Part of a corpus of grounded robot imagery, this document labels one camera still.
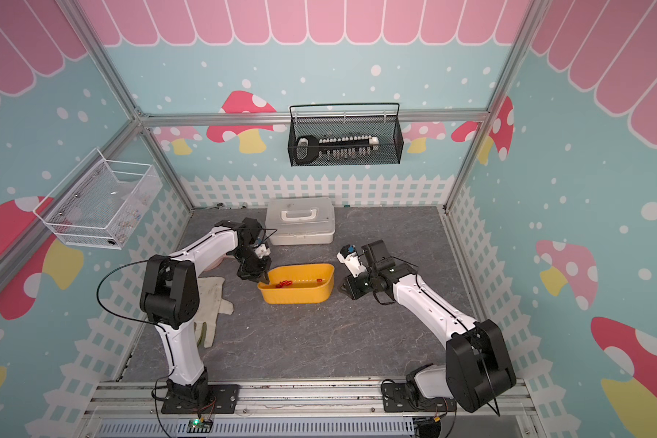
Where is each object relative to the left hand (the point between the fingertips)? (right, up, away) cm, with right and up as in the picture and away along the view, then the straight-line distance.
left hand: (266, 283), depth 91 cm
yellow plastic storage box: (+10, -1, +6) cm, 12 cm away
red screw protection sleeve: (+17, +1, +4) cm, 18 cm away
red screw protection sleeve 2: (+5, -1, +7) cm, 8 cm away
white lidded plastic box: (+10, +21, +9) cm, 25 cm away
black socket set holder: (+15, +45, -1) cm, 47 cm away
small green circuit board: (-13, -35, -18) cm, 42 cm away
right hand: (+26, +1, -7) cm, 27 cm away
